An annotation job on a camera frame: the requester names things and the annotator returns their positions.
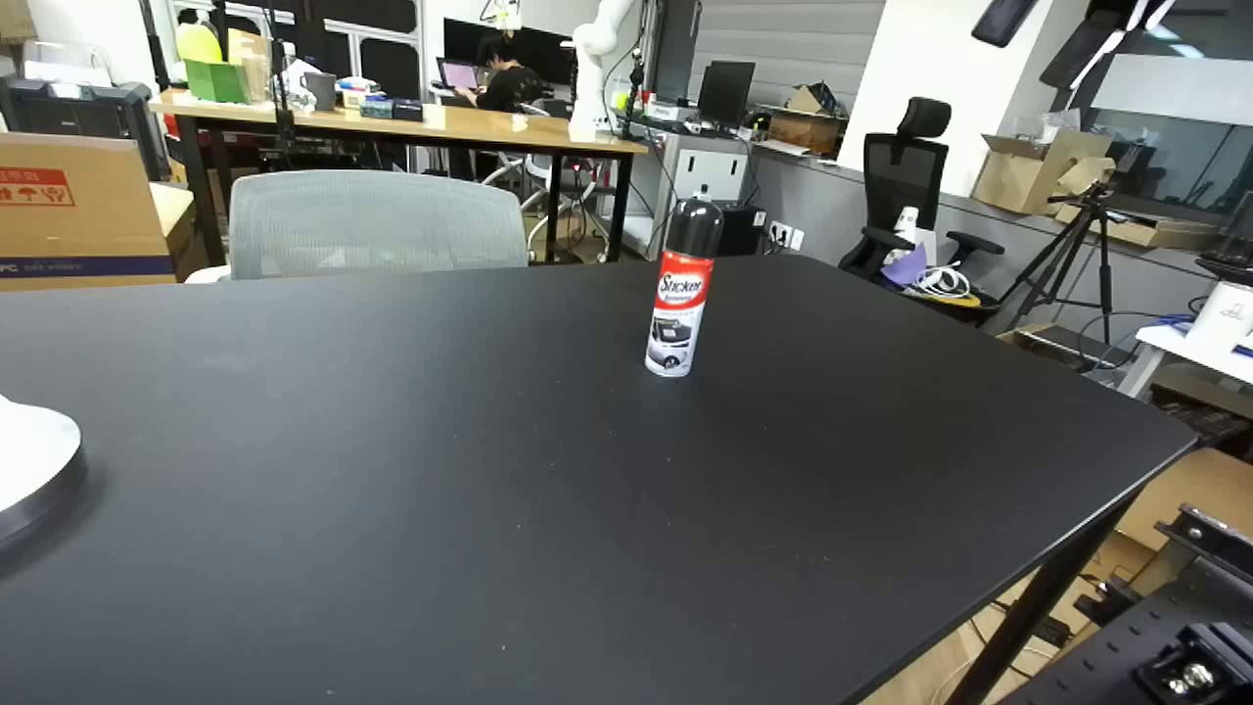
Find white red spray can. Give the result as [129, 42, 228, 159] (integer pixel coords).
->
[646, 249, 718, 379]

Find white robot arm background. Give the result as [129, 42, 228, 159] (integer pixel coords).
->
[568, 0, 650, 141]

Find wooden desk with black legs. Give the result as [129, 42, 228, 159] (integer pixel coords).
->
[150, 89, 646, 268]

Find black computer monitor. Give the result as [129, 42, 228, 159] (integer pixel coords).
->
[697, 61, 754, 127]

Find person in black at desk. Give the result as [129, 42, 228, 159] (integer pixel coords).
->
[475, 36, 549, 111]

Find grey mesh office chair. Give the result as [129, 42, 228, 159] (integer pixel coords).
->
[188, 167, 530, 286]

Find black office chair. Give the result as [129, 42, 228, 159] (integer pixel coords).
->
[842, 99, 997, 321]

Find open cardboard box on counter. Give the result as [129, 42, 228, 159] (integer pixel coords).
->
[971, 129, 1108, 217]

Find green yellow box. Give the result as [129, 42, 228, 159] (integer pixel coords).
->
[177, 22, 245, 100]

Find brown cardboard box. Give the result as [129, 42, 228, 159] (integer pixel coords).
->
[0, 133, 207, 288]

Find black camera tripod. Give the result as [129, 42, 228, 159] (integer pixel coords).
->
[1001, 185, 1111, 339]

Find black metal rail frame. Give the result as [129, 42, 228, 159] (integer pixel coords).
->
[1001, 509, 1253, 705]

